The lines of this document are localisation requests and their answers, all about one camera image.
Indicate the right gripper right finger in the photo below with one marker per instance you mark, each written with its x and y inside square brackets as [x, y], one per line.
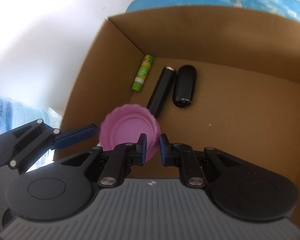
[183, 157]

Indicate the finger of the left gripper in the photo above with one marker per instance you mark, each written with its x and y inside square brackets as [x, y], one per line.
[70, 137]
[21, 147]

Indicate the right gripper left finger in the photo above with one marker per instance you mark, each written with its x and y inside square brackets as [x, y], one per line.
[121, 159]

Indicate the pink plastic lid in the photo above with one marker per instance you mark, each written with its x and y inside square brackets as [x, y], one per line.
[125, 124]

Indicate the green glue stick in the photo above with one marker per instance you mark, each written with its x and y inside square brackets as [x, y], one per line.
[142, 73]

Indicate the black oval case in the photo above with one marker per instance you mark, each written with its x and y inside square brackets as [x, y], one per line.
[184, 86]

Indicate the black cylindrical tube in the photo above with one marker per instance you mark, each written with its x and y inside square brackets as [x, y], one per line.
[161, 91]

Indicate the brown cardboard box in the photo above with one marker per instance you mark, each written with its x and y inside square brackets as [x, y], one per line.
[224, 77]

